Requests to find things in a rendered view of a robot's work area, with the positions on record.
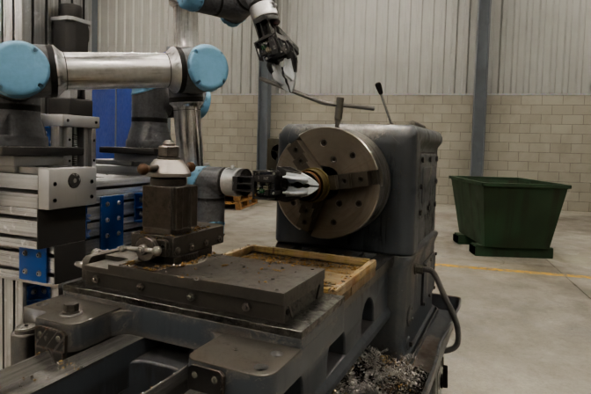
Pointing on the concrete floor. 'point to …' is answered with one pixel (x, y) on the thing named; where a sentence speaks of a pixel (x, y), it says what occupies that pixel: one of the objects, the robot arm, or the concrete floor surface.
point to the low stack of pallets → (239, 201)
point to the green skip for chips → (507, 215)
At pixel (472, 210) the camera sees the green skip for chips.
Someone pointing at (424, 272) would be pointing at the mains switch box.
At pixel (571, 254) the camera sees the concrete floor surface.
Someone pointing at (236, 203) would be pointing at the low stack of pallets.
